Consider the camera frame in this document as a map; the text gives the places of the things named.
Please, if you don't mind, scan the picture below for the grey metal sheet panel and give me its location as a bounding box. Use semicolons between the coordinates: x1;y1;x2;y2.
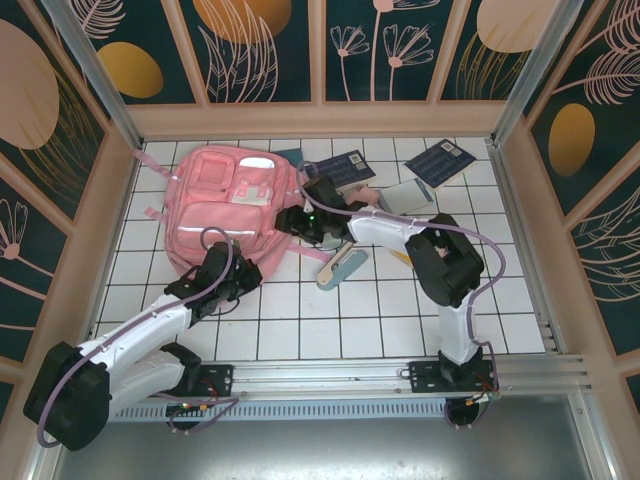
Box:
27;394;619;480

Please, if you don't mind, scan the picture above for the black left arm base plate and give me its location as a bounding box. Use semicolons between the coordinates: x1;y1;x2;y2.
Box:
197;363;236;396

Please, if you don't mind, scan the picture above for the teal beige stapler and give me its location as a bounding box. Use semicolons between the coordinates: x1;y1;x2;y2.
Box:
316;248;369;291

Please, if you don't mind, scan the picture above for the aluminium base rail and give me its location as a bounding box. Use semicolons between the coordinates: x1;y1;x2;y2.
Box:
199;354;591;397

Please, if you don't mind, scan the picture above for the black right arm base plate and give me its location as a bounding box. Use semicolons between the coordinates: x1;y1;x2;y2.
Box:
408;359;501;397

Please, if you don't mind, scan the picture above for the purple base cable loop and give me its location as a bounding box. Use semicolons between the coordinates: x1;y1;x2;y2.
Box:
167;397;241;435

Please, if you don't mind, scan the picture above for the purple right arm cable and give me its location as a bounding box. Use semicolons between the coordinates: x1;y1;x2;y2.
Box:
297;160;506;401

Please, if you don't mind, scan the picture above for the aluminium frame post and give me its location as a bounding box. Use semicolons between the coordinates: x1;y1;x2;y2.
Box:
39;0;146;147
489;0;601;147

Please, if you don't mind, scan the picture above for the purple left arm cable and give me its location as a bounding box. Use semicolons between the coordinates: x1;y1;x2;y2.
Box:
37;225;236;449

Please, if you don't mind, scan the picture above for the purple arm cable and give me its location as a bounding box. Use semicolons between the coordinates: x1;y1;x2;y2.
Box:
297;160;506;401
37;225;236;449

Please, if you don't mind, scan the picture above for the dark blue printed book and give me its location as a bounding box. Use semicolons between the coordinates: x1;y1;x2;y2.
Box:
402;138;477;192
304;149;377;191

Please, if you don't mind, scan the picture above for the grid paper notebook grey spine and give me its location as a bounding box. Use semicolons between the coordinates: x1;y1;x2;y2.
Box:
377;178;434;216

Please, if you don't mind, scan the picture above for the slotted grey cable duct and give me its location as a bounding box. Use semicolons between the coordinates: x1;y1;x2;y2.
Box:
113;402;451;422

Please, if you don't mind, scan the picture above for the aluminium side rail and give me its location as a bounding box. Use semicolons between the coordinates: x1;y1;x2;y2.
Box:
487;142;569;357

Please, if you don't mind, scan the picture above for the pink student backpack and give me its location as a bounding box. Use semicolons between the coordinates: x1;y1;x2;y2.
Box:
132;144;334;281

